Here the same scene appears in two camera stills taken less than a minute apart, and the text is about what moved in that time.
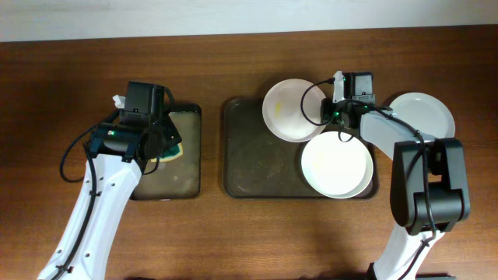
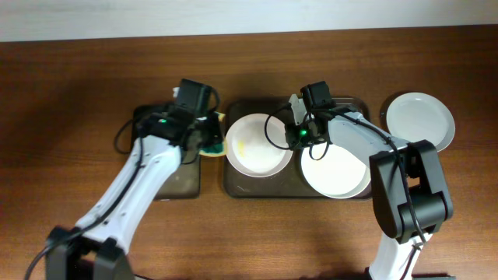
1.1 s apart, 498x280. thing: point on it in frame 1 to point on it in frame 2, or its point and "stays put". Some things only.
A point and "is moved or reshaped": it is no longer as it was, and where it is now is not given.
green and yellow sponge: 177,152 is moved or reshaped
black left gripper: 173,138 to 218,138
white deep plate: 337,169 stays put
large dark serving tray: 258,165 stays put
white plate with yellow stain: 426,113 stays put
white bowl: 282,110 to 250,152
